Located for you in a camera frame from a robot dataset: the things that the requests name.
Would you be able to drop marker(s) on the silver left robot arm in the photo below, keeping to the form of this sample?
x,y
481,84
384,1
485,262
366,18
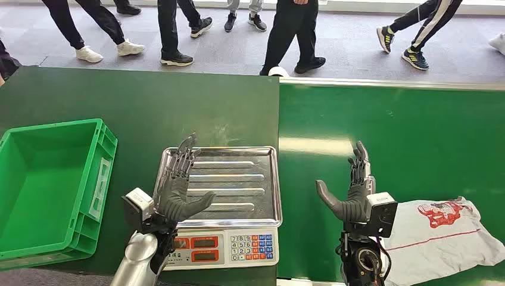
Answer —
x,y
136,256

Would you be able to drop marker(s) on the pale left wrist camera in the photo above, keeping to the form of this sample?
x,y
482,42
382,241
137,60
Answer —
x,y
139,201

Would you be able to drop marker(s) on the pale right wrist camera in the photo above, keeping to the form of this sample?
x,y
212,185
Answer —
x,y
382,213

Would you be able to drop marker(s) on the silver conveyor side rail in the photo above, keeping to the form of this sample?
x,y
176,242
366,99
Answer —
x,y
394,84

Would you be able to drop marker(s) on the green plastic crate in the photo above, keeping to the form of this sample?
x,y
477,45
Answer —
x,y
43,185

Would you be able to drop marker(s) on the green conveyor belt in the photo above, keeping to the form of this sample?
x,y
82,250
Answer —
x,y
414,138

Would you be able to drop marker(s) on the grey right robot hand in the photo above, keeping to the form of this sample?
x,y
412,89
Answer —
x,y
355,207

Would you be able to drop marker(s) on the white round cap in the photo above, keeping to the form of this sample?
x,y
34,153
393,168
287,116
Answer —
x,y
278,72

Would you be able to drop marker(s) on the grey red-printed mailer package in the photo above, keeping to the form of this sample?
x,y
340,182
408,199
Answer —
x,y
438,244

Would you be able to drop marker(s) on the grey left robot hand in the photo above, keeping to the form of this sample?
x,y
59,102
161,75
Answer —
x,y
173,197

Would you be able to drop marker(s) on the person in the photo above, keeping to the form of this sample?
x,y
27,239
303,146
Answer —
x,y
169,27
6,63
63,19
288,27
128,8
430,19
499,42
257,21

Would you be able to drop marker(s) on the white electronic scale steel tray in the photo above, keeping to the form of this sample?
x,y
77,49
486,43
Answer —
x,y
236,185

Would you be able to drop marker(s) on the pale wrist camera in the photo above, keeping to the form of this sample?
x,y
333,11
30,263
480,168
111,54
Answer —
x,y
139,201
382,213

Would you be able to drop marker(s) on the white conveyor edge strip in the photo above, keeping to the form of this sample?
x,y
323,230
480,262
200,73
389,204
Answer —
x,y
307,282

